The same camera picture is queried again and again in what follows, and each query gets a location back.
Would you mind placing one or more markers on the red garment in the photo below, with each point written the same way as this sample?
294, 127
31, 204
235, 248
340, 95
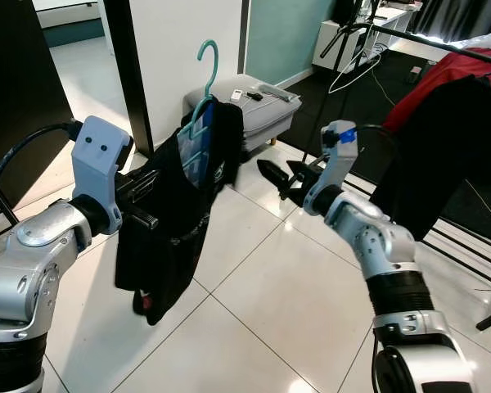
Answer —
442, 74

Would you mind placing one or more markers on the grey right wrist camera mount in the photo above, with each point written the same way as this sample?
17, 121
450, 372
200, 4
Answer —
337, 155

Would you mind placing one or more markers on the white shelf unit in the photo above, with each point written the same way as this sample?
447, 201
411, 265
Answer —
327, 53

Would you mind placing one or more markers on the flat grey remote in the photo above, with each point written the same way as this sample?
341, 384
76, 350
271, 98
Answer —
278, 92

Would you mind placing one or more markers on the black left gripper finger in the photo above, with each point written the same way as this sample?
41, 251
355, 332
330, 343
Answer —
147, 219
149, 183

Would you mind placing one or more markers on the black hanging garment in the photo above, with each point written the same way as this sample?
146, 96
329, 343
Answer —
442, 155

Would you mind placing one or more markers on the white plastic bag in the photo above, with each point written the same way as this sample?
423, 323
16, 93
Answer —
487, 39

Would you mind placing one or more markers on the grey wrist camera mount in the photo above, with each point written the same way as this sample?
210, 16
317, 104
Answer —
98, 160
337, 155

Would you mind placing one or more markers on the black key fob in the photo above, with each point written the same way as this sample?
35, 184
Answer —
254, 96

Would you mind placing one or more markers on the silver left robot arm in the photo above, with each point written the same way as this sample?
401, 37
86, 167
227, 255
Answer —
33, 262

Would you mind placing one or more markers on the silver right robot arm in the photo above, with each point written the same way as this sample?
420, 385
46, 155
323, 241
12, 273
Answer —
376, 246

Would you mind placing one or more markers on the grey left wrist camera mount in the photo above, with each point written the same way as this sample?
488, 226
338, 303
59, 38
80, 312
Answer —
98, 160

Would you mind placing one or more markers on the black printed T-shirt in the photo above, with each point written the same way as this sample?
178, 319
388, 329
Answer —
172, 246

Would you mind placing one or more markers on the grey padded ottoman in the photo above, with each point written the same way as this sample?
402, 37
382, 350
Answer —
270, 115

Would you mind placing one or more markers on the small white remote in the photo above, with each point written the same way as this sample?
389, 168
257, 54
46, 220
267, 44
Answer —
236, 95

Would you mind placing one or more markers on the black door frame post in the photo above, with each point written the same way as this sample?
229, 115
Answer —
127, 82

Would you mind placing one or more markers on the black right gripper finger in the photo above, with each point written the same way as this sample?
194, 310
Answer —
303, 169
277, 178

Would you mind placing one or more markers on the dark striped curtain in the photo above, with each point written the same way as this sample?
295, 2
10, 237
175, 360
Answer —
458, 16

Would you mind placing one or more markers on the black open door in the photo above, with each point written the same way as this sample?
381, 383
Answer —
16, 82

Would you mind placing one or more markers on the teal plastic hanger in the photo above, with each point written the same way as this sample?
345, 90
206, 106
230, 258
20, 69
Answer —
214, 70

